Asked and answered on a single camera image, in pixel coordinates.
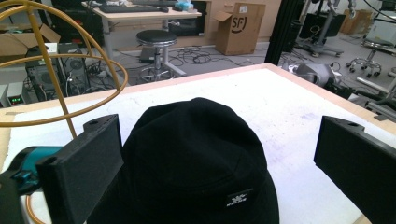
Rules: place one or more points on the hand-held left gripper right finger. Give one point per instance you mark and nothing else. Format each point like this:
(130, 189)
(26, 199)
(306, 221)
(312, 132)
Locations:
(358, 158)

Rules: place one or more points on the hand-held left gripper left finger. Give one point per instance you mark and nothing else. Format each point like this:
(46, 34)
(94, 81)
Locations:
(81, 168)

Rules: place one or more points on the black bucket hat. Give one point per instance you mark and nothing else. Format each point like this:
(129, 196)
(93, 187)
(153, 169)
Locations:
(193, 155)

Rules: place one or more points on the grey rounded machine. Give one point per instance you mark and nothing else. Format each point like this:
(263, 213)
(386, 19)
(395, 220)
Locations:
(314, 73)

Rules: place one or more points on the black computer tower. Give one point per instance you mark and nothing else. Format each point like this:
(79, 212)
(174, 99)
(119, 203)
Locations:
(73, 70)

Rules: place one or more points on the chrome caster chair base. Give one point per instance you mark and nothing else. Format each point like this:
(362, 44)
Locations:
(367, 60)

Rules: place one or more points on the grey box with green display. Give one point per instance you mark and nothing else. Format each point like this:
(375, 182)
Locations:
(14, 93)

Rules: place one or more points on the grey wheeled equipment stand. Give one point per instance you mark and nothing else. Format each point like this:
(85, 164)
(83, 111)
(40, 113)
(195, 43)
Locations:
(323, 34)

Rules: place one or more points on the small brown cardboard box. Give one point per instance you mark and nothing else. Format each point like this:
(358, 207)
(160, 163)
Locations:
(356, 21)

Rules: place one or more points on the open flat cardboard box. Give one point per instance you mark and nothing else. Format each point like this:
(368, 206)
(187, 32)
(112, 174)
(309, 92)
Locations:
(18, 42)

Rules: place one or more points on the black round stool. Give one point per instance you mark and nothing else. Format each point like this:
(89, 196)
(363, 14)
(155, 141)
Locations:
(156, 38)

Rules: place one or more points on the light wooden desk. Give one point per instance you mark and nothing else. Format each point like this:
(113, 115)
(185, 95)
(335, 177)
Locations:
(146, 15)

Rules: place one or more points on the black keyboard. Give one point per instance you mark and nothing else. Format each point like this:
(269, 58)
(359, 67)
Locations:
(130, 9)

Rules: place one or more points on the tall printed cardboard box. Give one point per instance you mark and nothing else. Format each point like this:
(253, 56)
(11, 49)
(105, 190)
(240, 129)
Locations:
(239, 31)

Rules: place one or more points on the black computer mouse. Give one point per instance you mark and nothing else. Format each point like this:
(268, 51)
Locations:
(164, 9)

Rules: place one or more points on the teal packet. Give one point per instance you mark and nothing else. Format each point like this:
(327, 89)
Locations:
(184, 5)

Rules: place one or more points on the black metal post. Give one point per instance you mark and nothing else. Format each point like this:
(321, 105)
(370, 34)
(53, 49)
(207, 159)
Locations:
(280, 31)

